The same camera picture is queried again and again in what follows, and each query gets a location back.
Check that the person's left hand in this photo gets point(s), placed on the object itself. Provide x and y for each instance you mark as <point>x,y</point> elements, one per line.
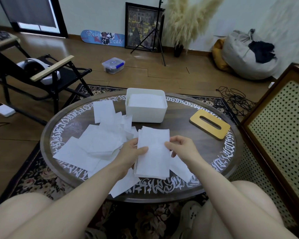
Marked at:
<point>128,156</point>

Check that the person's right hand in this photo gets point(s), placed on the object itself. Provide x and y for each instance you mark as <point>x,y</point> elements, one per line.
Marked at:
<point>185,150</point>

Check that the person's left thumb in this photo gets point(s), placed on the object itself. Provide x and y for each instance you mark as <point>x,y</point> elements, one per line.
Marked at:
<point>142,150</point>

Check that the person's right thumb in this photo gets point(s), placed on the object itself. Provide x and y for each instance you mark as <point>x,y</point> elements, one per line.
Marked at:
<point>170,146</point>

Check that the neat white tissue bundle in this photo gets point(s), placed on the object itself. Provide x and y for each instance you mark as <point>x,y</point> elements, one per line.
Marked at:
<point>153,151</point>

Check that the person's right forearm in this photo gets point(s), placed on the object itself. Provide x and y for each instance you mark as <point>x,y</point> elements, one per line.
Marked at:
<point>229,196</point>

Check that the person's left forearm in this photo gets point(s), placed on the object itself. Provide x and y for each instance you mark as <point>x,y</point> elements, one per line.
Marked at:
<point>72,201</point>

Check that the round wooden table with script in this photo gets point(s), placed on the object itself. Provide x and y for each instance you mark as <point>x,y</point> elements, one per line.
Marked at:
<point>189,116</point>

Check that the white plastic storage box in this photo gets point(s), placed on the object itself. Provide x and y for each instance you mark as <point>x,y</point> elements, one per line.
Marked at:
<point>145,113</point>

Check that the pile of loose white tissues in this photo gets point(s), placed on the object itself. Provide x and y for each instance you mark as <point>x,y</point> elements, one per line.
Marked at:
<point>97,144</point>

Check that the wooden slotted tissue box lid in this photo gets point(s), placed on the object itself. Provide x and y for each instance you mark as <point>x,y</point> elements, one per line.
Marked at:
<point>215,128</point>

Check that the stacked white tissues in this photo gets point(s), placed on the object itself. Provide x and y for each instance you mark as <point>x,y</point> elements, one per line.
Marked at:
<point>147,100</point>

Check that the dark floral patterned rug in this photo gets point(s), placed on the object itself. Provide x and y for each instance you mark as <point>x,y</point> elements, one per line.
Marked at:
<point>139,221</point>

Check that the white clog shoe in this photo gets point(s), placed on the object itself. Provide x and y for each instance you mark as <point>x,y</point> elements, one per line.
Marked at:
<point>189,216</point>

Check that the clear container with blue lid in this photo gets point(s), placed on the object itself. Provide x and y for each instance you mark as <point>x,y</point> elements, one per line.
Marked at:
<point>113,65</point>

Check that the black vase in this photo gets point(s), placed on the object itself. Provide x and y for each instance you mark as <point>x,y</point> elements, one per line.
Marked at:
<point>178,50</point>

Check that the person's right leg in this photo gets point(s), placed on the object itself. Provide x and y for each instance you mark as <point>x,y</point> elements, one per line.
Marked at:
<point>251,204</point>

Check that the person's leg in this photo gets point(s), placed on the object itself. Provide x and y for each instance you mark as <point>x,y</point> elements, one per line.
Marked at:
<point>251,204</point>
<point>17,214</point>

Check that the yellow cushion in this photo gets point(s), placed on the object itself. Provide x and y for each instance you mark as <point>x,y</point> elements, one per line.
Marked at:
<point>218,57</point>

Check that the black folding chair wooden armrest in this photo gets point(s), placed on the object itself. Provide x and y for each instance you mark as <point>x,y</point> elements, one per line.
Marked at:
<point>64,77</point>

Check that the grey beanbag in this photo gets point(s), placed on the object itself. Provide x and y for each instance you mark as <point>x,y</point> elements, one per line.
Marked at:
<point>239,62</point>

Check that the wooden cabinet with perforated panel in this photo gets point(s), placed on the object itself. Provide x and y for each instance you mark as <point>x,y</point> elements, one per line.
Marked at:
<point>281,136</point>

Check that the black tripod stand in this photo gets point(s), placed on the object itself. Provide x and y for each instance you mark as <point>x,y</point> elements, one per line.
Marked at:
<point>157,34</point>

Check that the blue printed skateboard deck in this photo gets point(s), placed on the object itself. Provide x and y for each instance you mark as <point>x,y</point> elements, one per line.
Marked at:
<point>102,38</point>

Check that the black framed picture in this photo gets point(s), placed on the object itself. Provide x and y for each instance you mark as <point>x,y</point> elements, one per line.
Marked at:
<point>139,27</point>

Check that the cream pampas grass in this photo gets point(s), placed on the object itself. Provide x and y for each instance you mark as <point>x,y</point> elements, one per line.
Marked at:
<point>189,19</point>

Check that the white headset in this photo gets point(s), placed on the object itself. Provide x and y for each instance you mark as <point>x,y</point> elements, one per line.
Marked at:
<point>39,67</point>

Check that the black cloth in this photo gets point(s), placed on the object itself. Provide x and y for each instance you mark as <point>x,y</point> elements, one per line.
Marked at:
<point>263,51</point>

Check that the person's left leg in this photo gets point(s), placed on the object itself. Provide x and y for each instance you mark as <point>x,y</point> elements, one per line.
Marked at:
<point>17,214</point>

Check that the white power bank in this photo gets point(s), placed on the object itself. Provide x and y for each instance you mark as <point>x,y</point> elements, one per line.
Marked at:
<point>3,109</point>

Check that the small wooden side table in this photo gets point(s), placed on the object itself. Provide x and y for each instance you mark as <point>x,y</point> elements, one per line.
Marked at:
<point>3,39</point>

